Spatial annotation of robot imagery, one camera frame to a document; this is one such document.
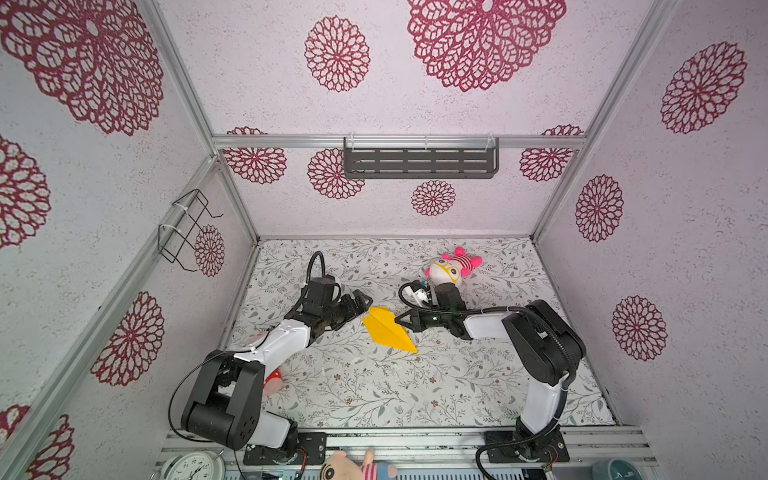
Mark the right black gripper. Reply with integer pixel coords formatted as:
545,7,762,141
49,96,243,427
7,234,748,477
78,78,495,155
394,305,451,334

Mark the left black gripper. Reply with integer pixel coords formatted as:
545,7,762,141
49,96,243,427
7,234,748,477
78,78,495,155
322,288,371,331

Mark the yellow square paper sheet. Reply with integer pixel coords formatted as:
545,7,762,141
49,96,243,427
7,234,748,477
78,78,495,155
362,306,418,353

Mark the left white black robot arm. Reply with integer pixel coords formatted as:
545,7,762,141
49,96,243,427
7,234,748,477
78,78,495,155
180,289,373,457

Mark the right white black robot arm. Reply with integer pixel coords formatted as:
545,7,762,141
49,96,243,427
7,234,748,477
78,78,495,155
395,299,586,437

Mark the pink white plush toy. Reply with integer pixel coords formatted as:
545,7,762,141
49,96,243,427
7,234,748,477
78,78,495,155
425,247,483,286

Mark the pink doll red dotted dress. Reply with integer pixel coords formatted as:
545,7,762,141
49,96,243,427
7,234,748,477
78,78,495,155
263,369,284,396

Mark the pig plush striped shirt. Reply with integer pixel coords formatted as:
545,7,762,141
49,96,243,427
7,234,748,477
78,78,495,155
319,448,399,480

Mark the white analog alarm clock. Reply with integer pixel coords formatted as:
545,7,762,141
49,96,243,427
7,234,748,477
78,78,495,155
159,451,226,480

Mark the teal round clock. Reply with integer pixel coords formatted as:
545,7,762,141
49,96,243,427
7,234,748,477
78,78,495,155
591,459,644,480

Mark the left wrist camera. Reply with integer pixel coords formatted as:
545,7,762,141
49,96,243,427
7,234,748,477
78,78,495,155
303,275,337,316

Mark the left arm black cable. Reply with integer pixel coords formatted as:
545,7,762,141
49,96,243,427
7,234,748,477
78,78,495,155
166,250,343,469

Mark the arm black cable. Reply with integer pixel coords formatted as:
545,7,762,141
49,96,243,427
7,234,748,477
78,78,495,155
398,279,577,480
166,250,343,469

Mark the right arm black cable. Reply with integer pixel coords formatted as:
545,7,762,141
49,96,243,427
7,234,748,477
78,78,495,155
398,279,577,480

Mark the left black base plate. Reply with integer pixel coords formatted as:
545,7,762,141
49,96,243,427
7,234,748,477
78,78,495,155
243,432,328,467

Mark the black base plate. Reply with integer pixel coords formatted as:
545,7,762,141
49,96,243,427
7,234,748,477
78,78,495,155
484,428,570,464
243,432,328,467

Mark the dark grey wall shelf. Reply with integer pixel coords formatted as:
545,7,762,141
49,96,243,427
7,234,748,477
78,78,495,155
342,138,500,180

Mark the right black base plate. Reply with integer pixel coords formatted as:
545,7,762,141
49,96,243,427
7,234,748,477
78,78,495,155
484,428,570,464

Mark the black wire wall rack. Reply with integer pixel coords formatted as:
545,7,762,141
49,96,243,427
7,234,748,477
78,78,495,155
156,189,226,278

